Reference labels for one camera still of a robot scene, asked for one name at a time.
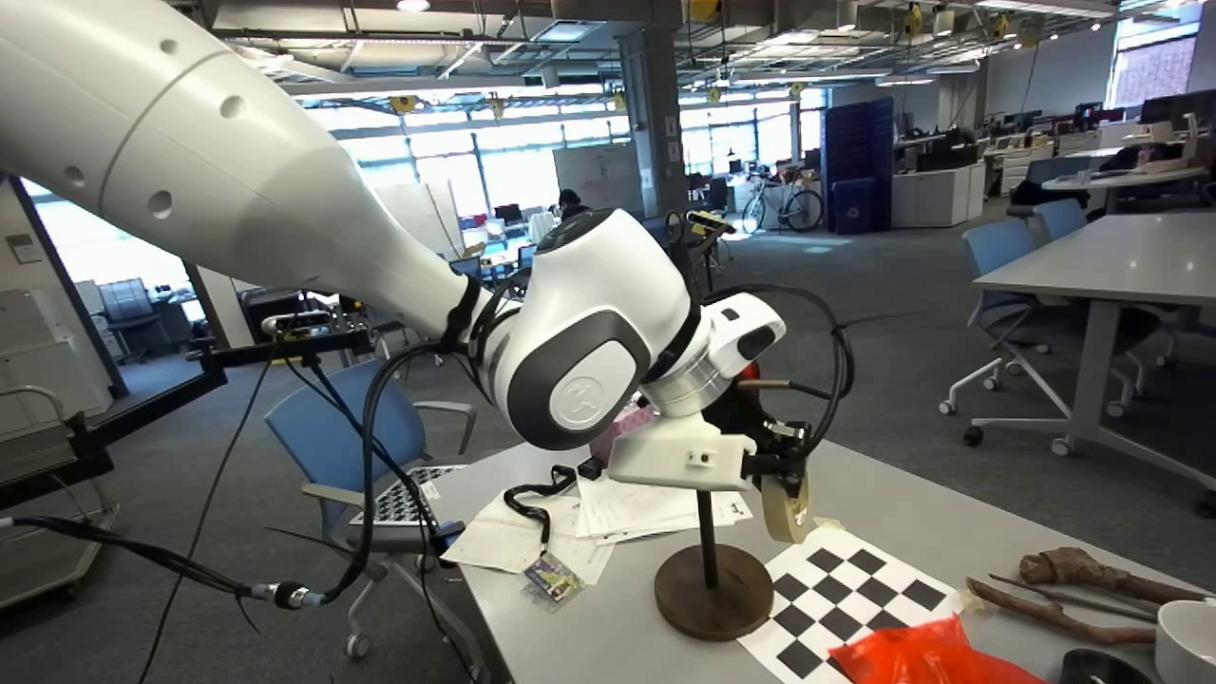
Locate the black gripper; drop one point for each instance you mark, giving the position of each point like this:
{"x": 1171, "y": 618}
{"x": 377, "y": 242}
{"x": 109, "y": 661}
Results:
{"x": 771, "y": 441}

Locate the cream masking tape roll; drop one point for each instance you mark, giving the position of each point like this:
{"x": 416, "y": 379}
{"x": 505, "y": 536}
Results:
{"x": 787, "y": 516}

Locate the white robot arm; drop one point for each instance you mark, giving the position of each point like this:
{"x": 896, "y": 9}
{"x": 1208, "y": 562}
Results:
{"x": 193, "y": 165}

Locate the black pole rack wooden base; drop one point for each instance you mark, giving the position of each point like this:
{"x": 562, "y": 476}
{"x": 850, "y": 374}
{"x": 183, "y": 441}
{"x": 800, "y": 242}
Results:
{"x": 714, "y": 599}

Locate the large-square checkerboard sheet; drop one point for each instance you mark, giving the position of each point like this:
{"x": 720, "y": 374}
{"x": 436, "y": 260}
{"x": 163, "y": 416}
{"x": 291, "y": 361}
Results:
{"x": 840, "y": 602}

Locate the orange plastic bag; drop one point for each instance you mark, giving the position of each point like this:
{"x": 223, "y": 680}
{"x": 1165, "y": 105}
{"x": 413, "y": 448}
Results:
{"x": 933, "y": 654}

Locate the parked bicycle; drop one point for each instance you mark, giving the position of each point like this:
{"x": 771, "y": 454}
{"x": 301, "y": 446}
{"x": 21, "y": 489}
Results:
{"x": 797, "y": 205}

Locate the blue office chair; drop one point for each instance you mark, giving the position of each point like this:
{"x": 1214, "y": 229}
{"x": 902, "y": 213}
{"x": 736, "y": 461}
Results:
{"x": 1008, "y": 296}
{"x": 335, "y": 431}
{"x": 1058, "y": 213}

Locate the brown wooden stick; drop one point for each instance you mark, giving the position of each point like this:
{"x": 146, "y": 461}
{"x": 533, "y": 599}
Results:
{"x": 1090, "y": 573}
{"x": 1052, "y": 612}

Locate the white folded paper sheet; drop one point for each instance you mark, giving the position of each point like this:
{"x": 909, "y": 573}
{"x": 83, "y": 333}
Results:
{"x": 495, "y": 542}

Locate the white low counter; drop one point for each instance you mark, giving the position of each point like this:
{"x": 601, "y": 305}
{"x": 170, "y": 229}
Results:
{"x": 935, "y": 196}

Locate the dark blue cabinet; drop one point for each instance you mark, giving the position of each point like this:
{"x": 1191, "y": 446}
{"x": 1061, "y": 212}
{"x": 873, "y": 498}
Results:
{"x": 859, "y": 165}

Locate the seated person in black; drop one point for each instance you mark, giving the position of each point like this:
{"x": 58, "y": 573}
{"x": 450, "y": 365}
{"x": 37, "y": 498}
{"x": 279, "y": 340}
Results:
{"x": 571, "y": 203}

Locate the dark bowl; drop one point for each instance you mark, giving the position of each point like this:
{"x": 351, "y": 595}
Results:
{"x": 1104, "y": 666}

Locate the small-square checker pattern board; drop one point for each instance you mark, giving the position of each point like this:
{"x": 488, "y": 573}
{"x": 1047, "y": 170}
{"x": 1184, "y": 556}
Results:
{"x": 400, "y": 498}

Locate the grey building column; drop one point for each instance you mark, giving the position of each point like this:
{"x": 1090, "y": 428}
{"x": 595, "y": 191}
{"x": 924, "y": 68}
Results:
{"x": 653, "y": 115}

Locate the grey office table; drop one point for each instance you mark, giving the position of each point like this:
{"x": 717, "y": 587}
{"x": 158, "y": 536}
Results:
{"x": 1115, "y": 260}

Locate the white bowl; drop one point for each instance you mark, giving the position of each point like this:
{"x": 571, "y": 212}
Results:
{"x": 1189, "y": 641}

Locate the white curved desk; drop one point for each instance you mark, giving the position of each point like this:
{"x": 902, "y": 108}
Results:
{"x": 1115, "y": 171}

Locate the white whiteboard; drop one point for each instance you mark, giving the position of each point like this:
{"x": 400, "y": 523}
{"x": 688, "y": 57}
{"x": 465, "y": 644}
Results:
{"x": 413, "y": 212}

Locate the white cabinet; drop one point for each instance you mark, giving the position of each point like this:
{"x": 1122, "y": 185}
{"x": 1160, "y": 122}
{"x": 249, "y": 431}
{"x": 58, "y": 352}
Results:
{"x": 41, "y": 419}

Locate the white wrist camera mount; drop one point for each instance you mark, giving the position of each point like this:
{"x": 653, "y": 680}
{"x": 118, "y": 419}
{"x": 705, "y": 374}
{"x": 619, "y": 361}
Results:
{"x": 679, "y": 457}

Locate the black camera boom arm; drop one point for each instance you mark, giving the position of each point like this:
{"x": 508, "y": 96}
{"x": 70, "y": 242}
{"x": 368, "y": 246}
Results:
{"x": 126, "y": 404}

